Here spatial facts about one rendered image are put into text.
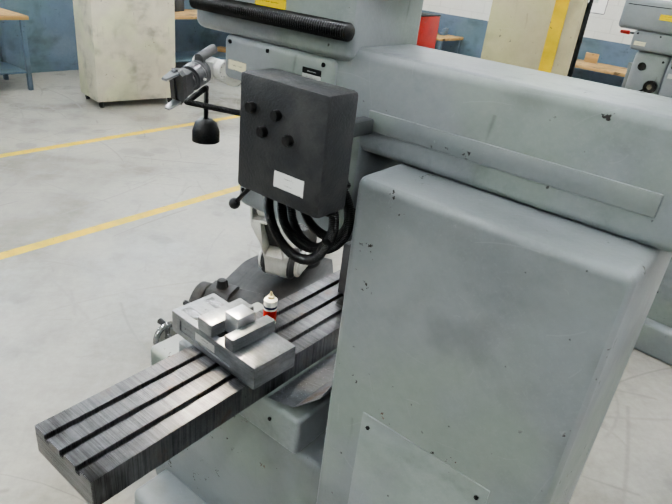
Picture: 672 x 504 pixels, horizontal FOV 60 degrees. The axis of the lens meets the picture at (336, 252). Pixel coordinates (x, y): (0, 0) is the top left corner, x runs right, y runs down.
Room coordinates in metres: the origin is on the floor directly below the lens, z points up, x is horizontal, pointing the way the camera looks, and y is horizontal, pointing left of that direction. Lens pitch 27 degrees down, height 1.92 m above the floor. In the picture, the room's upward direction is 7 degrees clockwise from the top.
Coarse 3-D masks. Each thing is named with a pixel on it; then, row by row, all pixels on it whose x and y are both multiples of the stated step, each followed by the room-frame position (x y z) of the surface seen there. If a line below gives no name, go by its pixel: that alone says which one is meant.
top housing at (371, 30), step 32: (256, 0) 1.33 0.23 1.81; (288, 0) 1.28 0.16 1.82; (320, 0) 1.23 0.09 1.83; (352, 0) 1.19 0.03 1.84; (384, 0) 1.26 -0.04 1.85; (416, 0) 1.35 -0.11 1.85; (256, 32) 1.33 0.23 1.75; (288, 32) 1.27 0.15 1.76; (384, 32) 1.27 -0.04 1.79; (416, 32) 1.37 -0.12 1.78
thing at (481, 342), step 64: (384, 192) 0.99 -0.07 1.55; (448, 192) 0.99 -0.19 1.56; (384, 256) 0.98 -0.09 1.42; (448, 256) 0.90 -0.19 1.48; (512, 256) 0.84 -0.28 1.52; (576, 256) 0.79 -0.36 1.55; (640, 256) 0.81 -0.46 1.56; (384, 320) 0.96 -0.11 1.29; (448, 320) 0.89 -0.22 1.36; (512, 320) 0.82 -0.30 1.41; (576, 320) 0.77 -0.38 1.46; (640, 320) 1.00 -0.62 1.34; (384, 384) 0.95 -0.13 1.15; (448, 384) 0.87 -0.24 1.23; (512, 384) 0.81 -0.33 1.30; (576, 384) 0.75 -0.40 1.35; (384, 448) 0.93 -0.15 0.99; (448, 448) 0.85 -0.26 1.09; (512, 448) 0.79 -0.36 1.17; (576, 448) 0.81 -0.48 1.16
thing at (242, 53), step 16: (240, 48) 1.37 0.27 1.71; (256, 48) 1.34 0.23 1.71; (272, 48) 1.32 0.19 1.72; (288, 48) 1.30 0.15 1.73; (240, 64) 1.37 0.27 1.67; (256, 64) 1.34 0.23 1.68; (272, 64) 1.31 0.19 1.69; (288, 64) 1.28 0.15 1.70; (304, 64) 1.26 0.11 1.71; (320, 64) 1.23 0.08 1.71; (336, 64) 1.22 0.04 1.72; (240, 80) 1.38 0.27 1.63; (320, 80) 1.23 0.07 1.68
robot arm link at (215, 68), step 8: (208, 48) 2.14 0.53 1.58; (216, 48) 2.17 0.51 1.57; (200, 56) 2.09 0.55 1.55; (208, 56) 2.12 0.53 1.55; (200, 64) 2.07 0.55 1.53; (208, 64) 2.12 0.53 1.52; (216, 64) 2.12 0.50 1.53; (224, 64) 2.14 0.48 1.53; (208, 72) 2.08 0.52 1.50; (216, 72) 2.12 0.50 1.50; (224, 72) 2.15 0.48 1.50; (208, 80) 2.09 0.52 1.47
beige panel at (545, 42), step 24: (504, 0) 2.98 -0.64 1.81; (528, 0) 2.92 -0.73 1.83; (552, 0) 2.85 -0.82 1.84; (576, 0) 2.79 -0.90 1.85; (504, 24) 2.97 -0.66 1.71; (528, 24) 2.90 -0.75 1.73; (552, 24) 2.83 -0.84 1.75; (576, 24) 2.78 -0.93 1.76; (504, 48) 2.95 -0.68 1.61; (528, 48) 2.89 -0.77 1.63; (552, 48) 2.82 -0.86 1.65; (552, 72) 2.81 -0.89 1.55
